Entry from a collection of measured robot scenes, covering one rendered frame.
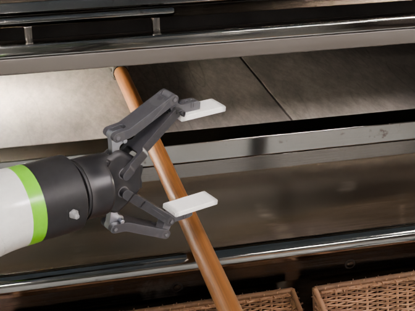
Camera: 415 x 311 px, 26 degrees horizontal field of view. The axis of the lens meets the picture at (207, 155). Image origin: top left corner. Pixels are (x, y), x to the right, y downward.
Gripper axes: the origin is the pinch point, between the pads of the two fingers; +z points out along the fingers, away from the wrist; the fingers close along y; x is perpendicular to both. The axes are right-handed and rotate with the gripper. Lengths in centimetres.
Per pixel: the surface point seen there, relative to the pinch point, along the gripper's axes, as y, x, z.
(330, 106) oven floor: 17, -32, 57
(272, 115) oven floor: 18, -35, 45
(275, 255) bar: 19.4, 1.2, 13.4
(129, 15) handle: -8.4, -32.1, 8.5
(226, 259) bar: 19.6, -1.9, 6.6
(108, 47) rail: -4.7, -29.6, 3.1
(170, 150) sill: 20.0, -36.4, 21.2
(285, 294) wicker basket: 51, -22, 41
